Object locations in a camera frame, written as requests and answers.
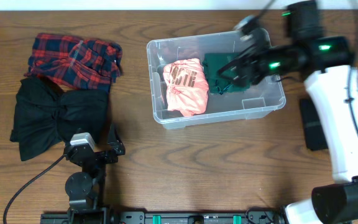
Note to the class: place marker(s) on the clear plastic storage bin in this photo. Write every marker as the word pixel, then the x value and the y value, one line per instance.
pixel 253 103

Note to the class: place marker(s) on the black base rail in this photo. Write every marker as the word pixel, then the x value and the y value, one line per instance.
pixel 249 217

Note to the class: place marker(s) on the black garment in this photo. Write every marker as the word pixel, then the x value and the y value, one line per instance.
pixel 46 115
pixel 313 131

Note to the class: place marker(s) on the red navy plaid shirt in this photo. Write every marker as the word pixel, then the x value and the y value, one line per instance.
pixel 88 64

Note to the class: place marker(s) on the pink printed shirt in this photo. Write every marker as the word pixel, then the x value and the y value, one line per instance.
pixel 187 87

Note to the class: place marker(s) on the black bundled garment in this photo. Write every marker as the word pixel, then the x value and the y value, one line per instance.
pixel 46 115

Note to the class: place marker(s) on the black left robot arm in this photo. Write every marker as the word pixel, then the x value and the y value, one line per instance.
pixel 85 188

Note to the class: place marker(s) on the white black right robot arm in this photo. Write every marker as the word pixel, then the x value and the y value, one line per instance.
pixel 326 66

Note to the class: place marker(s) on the dark green garment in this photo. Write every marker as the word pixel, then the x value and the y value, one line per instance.
pixel 218 85

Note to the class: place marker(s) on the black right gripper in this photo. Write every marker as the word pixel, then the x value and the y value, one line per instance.
pixel 253 61

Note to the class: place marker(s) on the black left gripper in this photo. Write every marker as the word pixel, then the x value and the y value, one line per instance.
pixel 97 156

